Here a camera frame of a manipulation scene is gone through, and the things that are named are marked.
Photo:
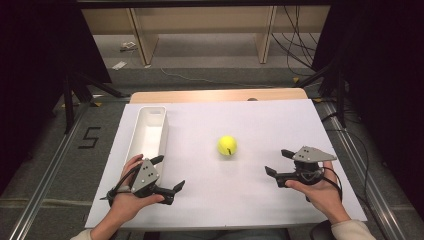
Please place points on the person's left hand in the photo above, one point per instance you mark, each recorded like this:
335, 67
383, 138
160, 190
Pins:
128, 203

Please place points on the light wooden shelf unit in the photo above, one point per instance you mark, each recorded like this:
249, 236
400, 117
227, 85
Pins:
206, 20

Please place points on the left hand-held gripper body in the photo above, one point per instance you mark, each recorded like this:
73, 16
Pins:
145, 175

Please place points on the black curtain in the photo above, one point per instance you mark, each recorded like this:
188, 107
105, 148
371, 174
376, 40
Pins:
390, 83
33, 83

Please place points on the small clutter on floor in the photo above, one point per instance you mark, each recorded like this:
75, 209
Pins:
128, 46

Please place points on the yellow tape piece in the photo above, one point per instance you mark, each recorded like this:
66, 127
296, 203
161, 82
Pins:
317, 99
295, 80
97, 104

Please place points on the yellow tennis ball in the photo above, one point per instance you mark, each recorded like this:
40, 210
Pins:
227, 145

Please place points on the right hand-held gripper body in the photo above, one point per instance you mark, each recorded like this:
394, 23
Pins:
308, 163

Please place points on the white foam board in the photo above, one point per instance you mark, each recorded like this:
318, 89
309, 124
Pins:
240, 190

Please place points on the aluminium floor rail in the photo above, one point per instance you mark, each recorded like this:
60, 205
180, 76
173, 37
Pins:
370, 190
43, 186

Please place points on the white plastic bin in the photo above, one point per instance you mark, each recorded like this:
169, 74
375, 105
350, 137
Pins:
149, 138

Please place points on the white paper scrap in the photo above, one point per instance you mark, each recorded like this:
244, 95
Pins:
119, 65

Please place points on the black tripod stand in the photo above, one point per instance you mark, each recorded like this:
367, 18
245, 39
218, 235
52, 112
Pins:
68, 103
340, 96

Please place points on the person's right hand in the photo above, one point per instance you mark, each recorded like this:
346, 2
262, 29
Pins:
325, 196

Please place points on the wooden table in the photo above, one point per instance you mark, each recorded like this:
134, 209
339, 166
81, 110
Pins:
200, 96

